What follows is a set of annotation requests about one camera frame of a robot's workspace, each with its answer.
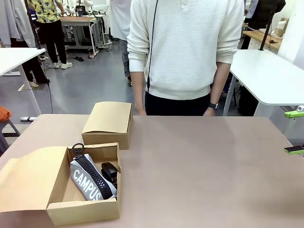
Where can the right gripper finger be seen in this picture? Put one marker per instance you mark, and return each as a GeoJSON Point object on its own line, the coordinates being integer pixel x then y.
{"type": "Point", "coordinates": [294, 149]}
{"type": "Point", "coordinates": [294, 113]}

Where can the small brown cardboard box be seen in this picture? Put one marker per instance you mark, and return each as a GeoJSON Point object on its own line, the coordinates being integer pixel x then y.
{"type": "Point", "coordinates": [109, 121]}

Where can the black stapler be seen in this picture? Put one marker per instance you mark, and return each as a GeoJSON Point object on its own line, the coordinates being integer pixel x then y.
{"type": "Point", "coordinates": [109, 172]}

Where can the grey CAMPUS pencil pouch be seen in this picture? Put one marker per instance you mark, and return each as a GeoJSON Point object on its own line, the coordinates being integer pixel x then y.
{"type": "Point", "coordinates": [88, 180]}

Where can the person's right forearm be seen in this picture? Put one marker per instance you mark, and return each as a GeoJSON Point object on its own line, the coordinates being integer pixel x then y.
{"type": "Point", "coordinates": [138, 88]}

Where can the person's left forearm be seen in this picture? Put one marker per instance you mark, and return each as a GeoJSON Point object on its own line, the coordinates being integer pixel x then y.
{"type": "Point", "coordinates": [219, 80]}

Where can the large brown cardboard box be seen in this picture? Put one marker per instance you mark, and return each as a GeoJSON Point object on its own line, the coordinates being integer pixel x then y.
{"type": "Point", "coordinates": [31, 180]}

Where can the person's left hand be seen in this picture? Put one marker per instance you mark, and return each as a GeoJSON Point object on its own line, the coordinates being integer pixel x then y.
{"type": "Point", "coordinates": [209, 112]}

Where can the person's right hand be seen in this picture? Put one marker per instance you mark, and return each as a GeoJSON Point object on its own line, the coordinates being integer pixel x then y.
{"type": "Point", "coordinates": [140, 111]}

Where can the black wristwatch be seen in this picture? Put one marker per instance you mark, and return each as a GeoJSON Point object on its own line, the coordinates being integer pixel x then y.
{"type": "Point", "coordinates": [213, 106]}

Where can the wooden bench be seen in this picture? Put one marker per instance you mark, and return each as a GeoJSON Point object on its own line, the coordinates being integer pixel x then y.
{"type": "Point", "coordinates": [257, 36]}

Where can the person in dark top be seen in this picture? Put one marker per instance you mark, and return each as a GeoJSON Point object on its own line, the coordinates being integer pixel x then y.
{"type": "Point", "coordinates": [268, 12]}

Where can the black trousers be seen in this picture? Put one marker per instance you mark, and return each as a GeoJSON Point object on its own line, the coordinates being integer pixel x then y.
{"type": "Point", "coordinates": [175, 107]}

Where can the white knit sweater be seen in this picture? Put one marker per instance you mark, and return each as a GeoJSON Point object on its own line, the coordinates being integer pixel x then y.
{"type": "Point", "coordinates": [185, 47]}

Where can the person in white shirt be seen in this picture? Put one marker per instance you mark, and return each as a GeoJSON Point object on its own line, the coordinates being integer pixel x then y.
{"type": "Point", "coordinates": [121, 35]}

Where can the person in yellow shirt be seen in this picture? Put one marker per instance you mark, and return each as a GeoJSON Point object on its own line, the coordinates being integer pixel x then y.
{"type": "Point", "coordinates": [51, 28]}

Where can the white object on floor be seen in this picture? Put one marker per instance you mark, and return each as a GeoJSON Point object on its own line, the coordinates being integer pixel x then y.
{"type": "Point", "coordinates": [26, 118]}

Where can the white side table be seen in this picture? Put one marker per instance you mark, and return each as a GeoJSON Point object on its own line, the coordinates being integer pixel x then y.
{"type": "Point", "coordinates": [16, 58]}

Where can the grey stool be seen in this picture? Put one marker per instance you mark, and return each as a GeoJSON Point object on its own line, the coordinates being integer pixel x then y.
{"type": "Point", "coordinates": [10, 128]}

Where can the orange cloth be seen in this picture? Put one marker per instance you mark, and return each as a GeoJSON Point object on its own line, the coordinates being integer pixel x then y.
{"type": "Point", "coordinates": [4, 113]}

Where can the hanging grey coats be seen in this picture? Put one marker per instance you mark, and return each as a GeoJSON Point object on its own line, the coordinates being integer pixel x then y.
{"type": "Point", "coordinates": [14, 21]}

